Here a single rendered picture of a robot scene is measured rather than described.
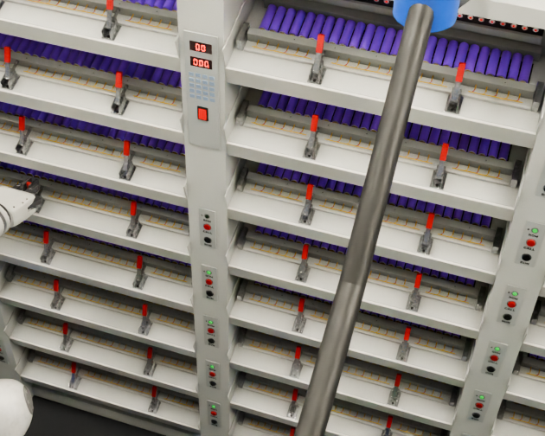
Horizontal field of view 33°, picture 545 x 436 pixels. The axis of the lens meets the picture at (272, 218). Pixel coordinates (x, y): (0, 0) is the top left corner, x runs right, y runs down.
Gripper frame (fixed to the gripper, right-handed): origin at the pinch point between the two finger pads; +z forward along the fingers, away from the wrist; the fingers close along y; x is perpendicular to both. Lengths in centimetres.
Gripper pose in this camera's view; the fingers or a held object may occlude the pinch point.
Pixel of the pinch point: (29, 187)
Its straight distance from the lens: 233.0
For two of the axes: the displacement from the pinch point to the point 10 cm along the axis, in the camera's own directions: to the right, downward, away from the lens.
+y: 9.5, 2.4, -2.1
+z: 3.0, -4.7, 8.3
